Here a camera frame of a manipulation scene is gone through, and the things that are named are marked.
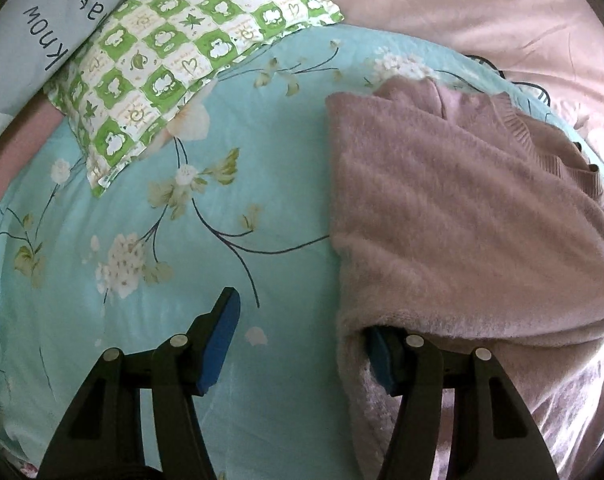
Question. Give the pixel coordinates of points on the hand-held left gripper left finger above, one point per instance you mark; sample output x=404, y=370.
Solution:
x=222, y=340

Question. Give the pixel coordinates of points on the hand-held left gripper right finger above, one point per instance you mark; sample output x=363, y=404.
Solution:
x=381, y=362

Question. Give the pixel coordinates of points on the pink fuzzy sweater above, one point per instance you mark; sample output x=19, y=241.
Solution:
x=456, y=235

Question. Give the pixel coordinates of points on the teal floral bed sheet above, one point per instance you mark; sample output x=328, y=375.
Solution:
x=132, y=260

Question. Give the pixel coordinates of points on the pink cloth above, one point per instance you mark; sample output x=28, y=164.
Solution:
x=17, y=160

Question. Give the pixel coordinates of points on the green checkered pillow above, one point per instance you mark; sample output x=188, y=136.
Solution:
x=182, y=50

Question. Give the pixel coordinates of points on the pink duvet with plaid hearts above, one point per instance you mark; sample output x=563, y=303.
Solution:
x=456, y=5

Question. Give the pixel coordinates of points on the grey pillow with lettering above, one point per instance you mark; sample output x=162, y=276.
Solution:
x=42, y=20

